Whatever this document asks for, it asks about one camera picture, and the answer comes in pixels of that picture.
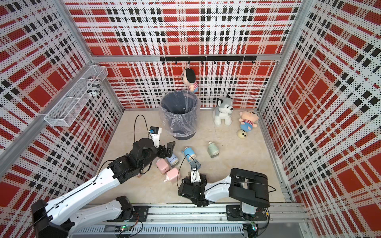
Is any bright blue pencil sharpener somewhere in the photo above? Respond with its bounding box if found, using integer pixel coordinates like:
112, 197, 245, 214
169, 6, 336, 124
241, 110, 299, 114
182, 147, 196, 162

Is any grey white husky plush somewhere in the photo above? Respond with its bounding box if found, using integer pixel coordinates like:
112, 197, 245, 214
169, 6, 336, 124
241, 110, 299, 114
212, 94, 234, 126

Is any dark grey trash bin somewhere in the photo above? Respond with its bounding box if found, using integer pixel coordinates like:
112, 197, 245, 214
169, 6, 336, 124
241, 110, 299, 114
160, 90, 201, 141

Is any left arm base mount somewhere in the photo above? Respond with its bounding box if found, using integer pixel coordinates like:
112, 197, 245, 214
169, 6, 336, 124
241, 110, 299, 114
107, 205, 149, 222

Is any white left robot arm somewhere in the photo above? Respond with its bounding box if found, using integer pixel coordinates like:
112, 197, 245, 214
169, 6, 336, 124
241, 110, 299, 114
31, 138, 176, 238

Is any cream round face ball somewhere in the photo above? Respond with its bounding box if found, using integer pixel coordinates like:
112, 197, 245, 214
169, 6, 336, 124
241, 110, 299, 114
237, 130, 247, 139

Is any clear plastic bin liner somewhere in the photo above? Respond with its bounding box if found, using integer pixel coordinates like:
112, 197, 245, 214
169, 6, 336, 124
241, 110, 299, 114
158, 90, 202, 139

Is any pink pencil sharpener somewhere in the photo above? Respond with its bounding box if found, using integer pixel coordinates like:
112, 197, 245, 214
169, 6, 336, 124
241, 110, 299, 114
163, 168, 181, 183
156, 159, 171, 175

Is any black hook rail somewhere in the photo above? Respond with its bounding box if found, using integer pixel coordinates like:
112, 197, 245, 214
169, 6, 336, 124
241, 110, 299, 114
159, 55, 258, 63

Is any pink pig plush blue shirt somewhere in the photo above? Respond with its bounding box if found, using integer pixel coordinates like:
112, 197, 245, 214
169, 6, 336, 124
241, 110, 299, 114
239, 111, 259, 132

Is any light blue pencil sharpener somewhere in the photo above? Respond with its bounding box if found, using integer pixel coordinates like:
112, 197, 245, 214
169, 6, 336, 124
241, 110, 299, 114
166, 154, 179, 167

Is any hanging boy doll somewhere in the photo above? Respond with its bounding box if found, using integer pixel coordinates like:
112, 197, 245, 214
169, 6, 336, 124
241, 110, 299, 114
181, 68, 198, 93

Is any aluminium front rail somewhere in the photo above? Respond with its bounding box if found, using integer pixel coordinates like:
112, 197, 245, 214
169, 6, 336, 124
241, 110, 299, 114
70, 203, 314, 238

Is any white wire mesh shelf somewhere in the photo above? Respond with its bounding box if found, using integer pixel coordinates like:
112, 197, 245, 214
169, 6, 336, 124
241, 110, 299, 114
44, 65, 108, 127

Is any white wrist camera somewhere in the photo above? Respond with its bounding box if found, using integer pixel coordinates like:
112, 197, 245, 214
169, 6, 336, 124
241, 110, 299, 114
149, 126, 162, 148
190, 167, 201, 183

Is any green pencil sharpener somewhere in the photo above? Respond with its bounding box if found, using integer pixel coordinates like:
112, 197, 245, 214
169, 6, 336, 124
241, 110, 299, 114
207, 141, 220, 158

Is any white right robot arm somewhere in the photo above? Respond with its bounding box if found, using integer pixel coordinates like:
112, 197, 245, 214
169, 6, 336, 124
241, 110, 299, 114
178, 168, 270, 215

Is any small striped can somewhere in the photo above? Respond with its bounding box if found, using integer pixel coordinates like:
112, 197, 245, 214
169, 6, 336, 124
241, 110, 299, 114
87, 76, 101, 96

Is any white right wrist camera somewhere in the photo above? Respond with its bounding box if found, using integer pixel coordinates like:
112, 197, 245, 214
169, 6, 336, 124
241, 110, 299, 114
190, 167, 201, 183

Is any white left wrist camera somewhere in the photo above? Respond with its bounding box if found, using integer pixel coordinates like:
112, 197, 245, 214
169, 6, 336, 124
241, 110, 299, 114
149, 126, 162, 148

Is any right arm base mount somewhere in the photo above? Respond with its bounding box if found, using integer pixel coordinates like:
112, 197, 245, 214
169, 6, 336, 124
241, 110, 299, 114
226, 203, 267, 221

